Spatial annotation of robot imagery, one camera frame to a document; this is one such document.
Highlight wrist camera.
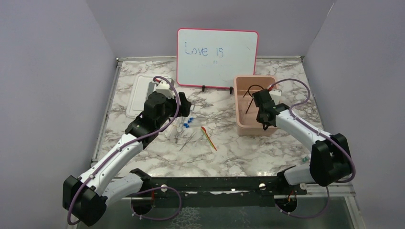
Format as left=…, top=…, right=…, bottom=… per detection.
left=268, top=86, right=282, bottom=105
left=155, top=80, right=174, bottom=98

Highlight metal tweezers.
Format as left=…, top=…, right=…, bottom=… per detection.
left=180, top=131, right=196, bottom=151

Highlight blue-capped test tube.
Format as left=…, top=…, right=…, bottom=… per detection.
left=186, top=118, right=207, bottom=124
left=187, top=116, right=209, bottom=123
left=185, top=123, right=202, bottom=129
left=183, top=123, right=202, bottom=128

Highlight white plastic bin lid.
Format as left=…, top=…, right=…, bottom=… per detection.
left=126, top=74, right=156, bottom=118

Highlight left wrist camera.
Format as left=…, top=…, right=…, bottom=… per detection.
left=155, top=80, right=174, bottom=98

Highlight pink plastic bin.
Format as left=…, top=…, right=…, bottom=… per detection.
left=234, top=75, right=278, bottom=136

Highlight black base frame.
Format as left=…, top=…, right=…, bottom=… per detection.
left=129, top=176, right=307, bottom=209

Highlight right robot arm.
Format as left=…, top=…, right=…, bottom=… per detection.
left=252, top=89, right=355, bottom=194

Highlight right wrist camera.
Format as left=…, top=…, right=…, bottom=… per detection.
left=268, top=86, right=282, bottom=105

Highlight black wire ring stand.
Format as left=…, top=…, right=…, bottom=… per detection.
left=243, top=84, right=264, bottom=114

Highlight pink-framed whiteboard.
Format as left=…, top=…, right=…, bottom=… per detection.
left=176, top=28, right=259, bottom=89

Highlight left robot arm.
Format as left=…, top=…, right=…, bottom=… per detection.
left=63, top=92, right=192, bottom=226

